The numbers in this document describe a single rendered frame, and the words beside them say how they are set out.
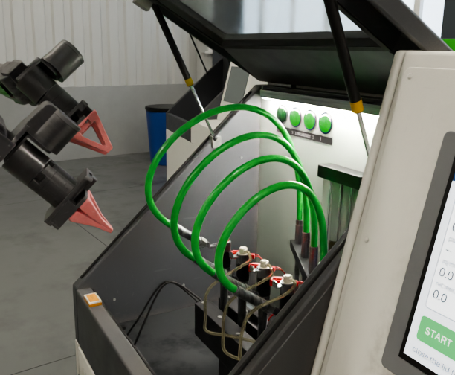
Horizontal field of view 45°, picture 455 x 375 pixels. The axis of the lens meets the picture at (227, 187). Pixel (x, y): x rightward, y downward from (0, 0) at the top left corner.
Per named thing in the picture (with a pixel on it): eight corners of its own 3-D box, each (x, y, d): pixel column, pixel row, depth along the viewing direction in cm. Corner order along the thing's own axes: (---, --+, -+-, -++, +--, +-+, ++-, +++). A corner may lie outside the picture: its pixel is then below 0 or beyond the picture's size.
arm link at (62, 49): (27, 105, 111) (-3, 72, 106) (67, 68, 115) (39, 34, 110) (53, 111, 103) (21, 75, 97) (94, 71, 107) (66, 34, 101)
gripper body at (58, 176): (95, 182, 88) (59, 152, 85) (52, 229, 88) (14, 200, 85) (94, 174, 94) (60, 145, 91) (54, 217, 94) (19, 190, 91)
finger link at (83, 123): (120, 140, 109) (84, 106, 107) (124, 136, 103) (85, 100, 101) (96, 164, 108) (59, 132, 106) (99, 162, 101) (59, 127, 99)
